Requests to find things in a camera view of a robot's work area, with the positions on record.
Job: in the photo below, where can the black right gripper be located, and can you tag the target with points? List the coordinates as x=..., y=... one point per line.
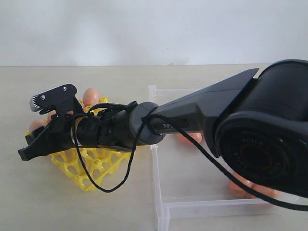
x=62, y=133

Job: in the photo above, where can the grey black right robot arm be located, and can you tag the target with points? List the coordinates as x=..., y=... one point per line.
x=256, y=121

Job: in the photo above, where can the yellow plastic egg tray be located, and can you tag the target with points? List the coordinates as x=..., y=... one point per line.
x=88, y=166

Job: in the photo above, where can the clear plastic box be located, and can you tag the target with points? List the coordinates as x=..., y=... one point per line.
x=187, y=185

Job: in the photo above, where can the brown speckled egg front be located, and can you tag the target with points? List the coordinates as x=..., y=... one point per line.
x=235, y=189

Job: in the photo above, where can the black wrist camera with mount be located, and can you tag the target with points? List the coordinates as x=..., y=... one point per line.
x=61, y=99

